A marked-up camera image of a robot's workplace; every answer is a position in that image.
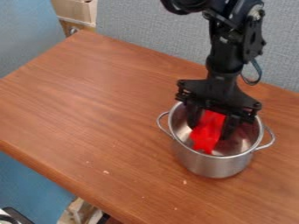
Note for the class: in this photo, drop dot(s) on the red plastic block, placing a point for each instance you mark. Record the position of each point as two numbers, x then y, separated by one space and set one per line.
206 134

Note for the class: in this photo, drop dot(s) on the beige wooden shelf unit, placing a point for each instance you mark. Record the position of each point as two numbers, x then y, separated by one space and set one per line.
78 14

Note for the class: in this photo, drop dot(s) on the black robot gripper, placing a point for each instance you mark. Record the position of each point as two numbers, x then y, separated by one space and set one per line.
218 94

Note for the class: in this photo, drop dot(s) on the stainless steel pot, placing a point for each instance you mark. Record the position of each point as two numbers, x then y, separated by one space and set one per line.
231 155

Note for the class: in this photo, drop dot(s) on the wooden table leg frame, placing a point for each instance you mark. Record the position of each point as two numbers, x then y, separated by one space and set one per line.
80 213

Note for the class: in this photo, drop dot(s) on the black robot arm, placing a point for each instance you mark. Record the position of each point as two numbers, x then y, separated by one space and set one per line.
237 44

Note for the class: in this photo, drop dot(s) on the black and white floor object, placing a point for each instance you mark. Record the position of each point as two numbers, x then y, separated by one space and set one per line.
11 216

